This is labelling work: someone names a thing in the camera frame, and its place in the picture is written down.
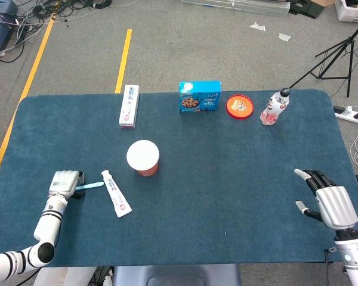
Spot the blue cookie box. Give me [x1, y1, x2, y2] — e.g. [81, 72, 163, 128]
[178, 80, 222, 114]

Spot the aluminium rail stack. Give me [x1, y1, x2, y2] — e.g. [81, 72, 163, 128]
[180, 0, 291, 18]

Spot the white storage box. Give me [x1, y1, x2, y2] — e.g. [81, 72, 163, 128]
[334, 0, 358, 23]

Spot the pink white drink bottle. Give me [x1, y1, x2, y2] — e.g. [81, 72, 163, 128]
[259, 87, 292, 126]

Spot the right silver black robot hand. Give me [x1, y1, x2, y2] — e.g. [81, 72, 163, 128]
[294, 168, 358, 231]

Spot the long yellow floor tape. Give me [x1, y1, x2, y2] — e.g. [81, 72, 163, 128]
[0, 17, 55, 179]

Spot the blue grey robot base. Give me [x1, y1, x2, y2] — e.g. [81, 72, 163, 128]
[112, 263, 241, 286]

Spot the black flat bracket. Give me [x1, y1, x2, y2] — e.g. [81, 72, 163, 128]
[288, 0, 326, 19]

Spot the red paper cup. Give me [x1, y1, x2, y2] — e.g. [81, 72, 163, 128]
[126, 139, 161, 178]

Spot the white power strip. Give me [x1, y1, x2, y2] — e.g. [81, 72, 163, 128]
[333, 105, 358, 125]

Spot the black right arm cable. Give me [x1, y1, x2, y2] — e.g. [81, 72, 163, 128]
[323, 246, 338, 286]

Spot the floor cable bundle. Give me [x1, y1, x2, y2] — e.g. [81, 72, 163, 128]
[5, 0, 114, 33]

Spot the dark blue rounded machine base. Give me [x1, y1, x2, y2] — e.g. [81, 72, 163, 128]
[0, 0, 18, 56]

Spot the white toothpaste carton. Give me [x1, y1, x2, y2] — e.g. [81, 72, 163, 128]
[118, 85, 140, 129]

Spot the short yellow floor tape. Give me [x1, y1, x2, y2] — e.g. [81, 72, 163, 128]
[115, 29, 133, 94]

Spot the blue table mat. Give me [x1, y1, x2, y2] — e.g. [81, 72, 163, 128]
[0, 89, 358, 268]

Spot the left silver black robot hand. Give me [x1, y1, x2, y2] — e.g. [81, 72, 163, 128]
[48, 170, 86, 200]

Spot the white toothpaste tube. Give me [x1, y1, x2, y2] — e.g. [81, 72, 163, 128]
[100, 169, 133, 219]

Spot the red round lid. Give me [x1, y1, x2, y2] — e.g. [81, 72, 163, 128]
[225, 94, 255, 120]

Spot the black tripod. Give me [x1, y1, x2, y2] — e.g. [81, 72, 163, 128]
[288, 13, 358, 98]

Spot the light blue toothbrush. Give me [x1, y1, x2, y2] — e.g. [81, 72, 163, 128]
[76, 181, 104, 191]

